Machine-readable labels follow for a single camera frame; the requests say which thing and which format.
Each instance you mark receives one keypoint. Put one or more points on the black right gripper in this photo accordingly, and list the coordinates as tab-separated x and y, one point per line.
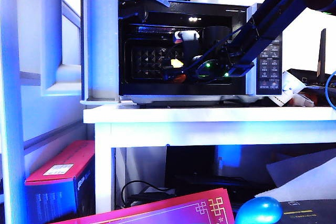
190	49

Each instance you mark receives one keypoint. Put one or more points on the orange fruit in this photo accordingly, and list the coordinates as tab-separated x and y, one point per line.
180	78

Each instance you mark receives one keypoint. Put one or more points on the black Midea microwave oven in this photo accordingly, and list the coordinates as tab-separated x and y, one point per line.
101	37

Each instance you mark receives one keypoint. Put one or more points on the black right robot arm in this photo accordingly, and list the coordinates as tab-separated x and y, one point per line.
275	16

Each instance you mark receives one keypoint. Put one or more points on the black white microwave oven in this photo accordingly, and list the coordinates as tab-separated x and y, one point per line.
270	82

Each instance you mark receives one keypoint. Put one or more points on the white table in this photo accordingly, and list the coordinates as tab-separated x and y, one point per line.
183	129

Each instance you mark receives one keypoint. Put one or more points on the white paper cup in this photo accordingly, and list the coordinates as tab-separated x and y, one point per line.
292	83

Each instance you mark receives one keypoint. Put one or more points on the small white red box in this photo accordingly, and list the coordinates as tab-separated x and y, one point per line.
305	100

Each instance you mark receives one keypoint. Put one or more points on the black router with antenna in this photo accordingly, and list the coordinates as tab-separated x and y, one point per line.
322	48

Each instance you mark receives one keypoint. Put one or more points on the dark red box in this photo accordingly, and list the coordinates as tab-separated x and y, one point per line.
325	100

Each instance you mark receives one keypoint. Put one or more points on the frosted office partition panel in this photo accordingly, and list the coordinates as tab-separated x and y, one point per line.
52	119

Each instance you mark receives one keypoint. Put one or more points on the pink gift box gold pattern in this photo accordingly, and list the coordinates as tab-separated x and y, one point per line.
157	212

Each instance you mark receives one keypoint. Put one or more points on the glossy blue egg-shaped object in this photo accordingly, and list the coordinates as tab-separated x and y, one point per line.
258	211

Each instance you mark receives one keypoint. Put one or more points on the white foam sheet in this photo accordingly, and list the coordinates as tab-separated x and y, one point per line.
311	179

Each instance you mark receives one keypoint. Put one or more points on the red and black cardboard box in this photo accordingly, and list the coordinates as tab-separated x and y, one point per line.
52	195

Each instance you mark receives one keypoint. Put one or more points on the black box gold print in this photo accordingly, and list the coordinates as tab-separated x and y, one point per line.
309	213

